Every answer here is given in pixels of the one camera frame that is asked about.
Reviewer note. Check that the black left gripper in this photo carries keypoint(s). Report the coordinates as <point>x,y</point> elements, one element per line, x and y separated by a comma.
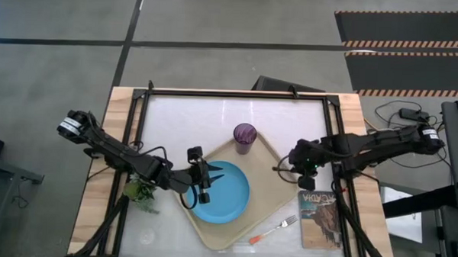
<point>201,177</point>

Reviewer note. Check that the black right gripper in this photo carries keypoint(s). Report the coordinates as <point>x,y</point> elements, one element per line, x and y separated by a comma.
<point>304,156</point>

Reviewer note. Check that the blue round plate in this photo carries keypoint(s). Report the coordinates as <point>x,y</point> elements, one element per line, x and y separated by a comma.
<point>226,199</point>

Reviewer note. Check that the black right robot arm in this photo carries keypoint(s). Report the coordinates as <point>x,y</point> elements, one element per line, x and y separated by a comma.
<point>385,143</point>

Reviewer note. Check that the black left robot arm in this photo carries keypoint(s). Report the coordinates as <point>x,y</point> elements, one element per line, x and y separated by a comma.
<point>113,151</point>

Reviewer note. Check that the beige plastic tray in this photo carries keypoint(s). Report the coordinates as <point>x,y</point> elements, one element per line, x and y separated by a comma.
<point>267,191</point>

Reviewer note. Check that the purple faceted plastic cup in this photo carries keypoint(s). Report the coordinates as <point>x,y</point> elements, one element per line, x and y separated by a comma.
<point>245,142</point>

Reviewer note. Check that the small clear glass cup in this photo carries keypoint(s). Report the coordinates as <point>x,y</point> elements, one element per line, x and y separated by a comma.
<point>147,237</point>

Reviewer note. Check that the white table cover sheet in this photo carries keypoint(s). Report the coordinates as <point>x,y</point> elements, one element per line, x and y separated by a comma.
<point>198,120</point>

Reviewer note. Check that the magazine with landscape cover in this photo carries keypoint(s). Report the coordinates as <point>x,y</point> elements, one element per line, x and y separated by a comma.
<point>319,223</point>

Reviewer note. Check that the green artificial plant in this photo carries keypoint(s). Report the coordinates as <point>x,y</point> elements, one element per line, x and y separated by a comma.
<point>139,192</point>

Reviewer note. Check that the black chair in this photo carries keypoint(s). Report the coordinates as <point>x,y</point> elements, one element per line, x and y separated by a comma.
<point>284,84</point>

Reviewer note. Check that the white paper sheet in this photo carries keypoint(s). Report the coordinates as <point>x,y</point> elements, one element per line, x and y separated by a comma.
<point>403,222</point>

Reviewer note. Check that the black power adapter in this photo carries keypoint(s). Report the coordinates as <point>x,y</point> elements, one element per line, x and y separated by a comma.
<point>413,114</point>

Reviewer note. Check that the black striped-edge floor mat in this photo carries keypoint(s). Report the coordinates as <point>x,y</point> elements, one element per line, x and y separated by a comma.
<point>410,72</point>
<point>404,28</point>

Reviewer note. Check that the black frame clamp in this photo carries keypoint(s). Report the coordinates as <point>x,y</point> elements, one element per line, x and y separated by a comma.
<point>294,92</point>
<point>150,85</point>

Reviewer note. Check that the black metal table frame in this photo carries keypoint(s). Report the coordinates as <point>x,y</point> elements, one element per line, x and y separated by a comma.
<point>234,94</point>

